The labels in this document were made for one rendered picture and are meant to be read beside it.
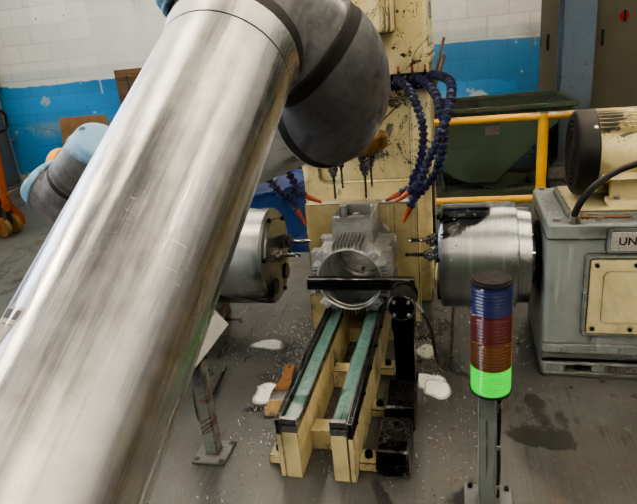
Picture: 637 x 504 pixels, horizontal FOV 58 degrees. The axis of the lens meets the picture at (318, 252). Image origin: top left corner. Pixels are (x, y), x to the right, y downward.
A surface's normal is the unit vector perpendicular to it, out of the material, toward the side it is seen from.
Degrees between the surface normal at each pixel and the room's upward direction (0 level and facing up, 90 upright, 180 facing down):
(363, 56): 88
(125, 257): 46
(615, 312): 90
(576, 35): 90
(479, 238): 51
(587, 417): 0
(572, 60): 90
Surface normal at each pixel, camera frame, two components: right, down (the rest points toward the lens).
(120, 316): 0.42, -0.41
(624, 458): -0.09, -0.93
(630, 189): -0.24, 0.18
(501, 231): -0.22, -0.37
